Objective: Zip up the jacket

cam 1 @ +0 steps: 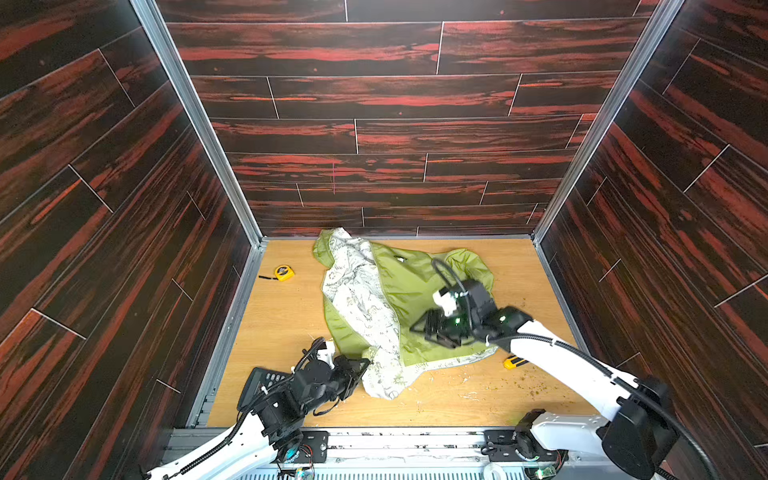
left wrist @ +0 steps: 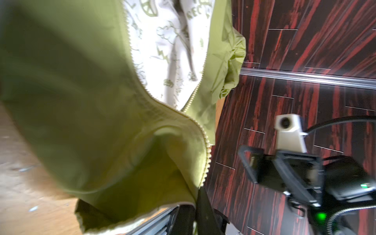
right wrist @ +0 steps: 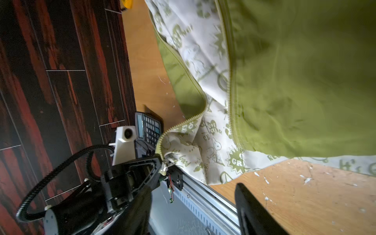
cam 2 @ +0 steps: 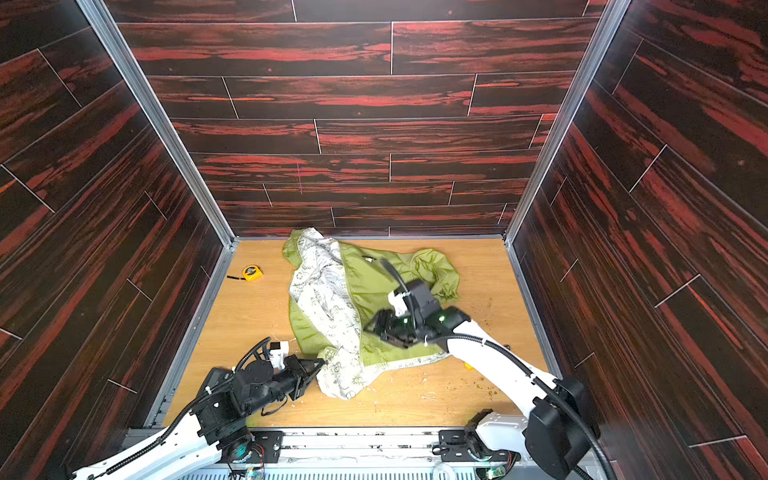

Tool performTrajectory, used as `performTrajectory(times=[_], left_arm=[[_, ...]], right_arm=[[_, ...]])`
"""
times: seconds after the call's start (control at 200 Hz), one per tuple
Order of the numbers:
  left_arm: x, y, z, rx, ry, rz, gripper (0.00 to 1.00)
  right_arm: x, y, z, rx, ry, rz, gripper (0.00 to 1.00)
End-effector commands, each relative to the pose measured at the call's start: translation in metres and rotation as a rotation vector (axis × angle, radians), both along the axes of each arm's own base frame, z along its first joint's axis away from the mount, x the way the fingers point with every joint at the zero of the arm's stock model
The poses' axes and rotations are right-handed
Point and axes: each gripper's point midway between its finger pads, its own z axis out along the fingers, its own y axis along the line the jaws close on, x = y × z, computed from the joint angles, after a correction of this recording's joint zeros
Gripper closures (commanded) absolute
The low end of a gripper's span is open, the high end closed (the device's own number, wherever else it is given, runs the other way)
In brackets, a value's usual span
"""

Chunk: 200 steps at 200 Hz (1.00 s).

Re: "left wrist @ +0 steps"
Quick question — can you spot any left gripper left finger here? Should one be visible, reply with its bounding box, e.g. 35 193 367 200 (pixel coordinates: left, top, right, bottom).
167 205 195 235

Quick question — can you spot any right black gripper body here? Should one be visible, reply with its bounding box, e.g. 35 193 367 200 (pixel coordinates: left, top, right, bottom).
282 155 376 235

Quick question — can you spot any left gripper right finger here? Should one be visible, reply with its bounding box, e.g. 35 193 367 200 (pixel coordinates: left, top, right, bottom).
195 187 229 235

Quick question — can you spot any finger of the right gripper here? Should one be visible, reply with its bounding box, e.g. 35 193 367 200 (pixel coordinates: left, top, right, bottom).
272 151 323 207
238 145 274 189

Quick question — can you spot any green jacket with printed lining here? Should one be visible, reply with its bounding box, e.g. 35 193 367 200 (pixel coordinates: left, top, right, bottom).
1 1 246 235

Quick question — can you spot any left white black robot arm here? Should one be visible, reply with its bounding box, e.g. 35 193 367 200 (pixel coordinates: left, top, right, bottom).
167 188 241 235

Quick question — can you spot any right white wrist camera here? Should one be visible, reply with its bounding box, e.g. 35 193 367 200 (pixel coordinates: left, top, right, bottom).
275 114 307 153

